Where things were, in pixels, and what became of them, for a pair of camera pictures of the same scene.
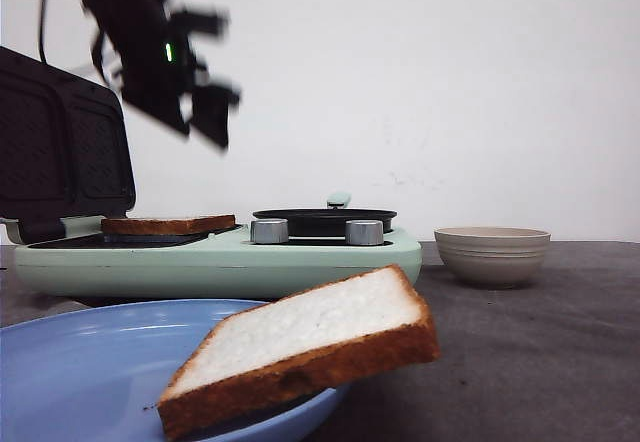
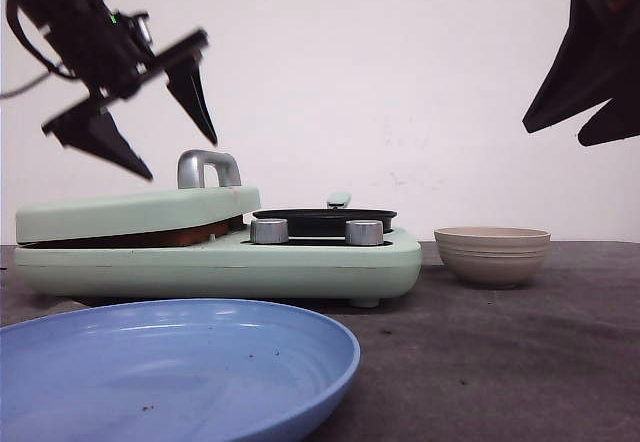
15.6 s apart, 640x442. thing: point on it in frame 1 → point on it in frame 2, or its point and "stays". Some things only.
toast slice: x=259 y=356 → x=231 y=228
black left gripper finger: x=210 y=112 → x=185 y=83
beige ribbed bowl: x=493 y=255 stays
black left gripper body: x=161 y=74 → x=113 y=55
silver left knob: x=269 y=231 stays
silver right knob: x=364 y=232 stays
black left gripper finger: x=157 y=98 → x=92 y=129
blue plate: x=98 y=373 stays
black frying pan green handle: x=329 y=221 stays
